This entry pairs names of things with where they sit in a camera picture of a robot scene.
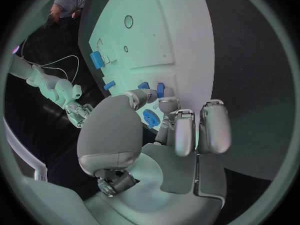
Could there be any blue gear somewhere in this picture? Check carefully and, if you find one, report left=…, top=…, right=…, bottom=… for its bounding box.
left=141, top=108, right=162, bottom=130

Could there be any small blue cylinder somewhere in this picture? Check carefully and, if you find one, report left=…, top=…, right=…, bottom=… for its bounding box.
left=103, top=80, right=117, bottom=91

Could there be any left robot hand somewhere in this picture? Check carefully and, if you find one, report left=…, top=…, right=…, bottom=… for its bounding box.
left=76, top=87, right=233, bottom=225

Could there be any white cable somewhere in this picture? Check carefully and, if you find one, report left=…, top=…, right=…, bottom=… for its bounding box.
left=40, top=66, right=70, bottom=81
left=40, top=55, right=80, bottom=85

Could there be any blue plug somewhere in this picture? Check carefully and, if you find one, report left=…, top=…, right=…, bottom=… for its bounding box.
left=156, top=82, right=165, bottom=99

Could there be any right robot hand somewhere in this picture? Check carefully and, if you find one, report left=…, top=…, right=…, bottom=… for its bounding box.
left=63, top=102, right=95, bottom=129

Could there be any white task board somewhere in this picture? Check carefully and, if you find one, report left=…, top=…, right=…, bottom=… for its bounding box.
left=77, top=0, right=216, bottom=136

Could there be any large blue block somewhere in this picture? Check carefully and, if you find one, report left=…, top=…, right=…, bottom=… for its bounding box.
left=89, top=50, right=106, bottom=70

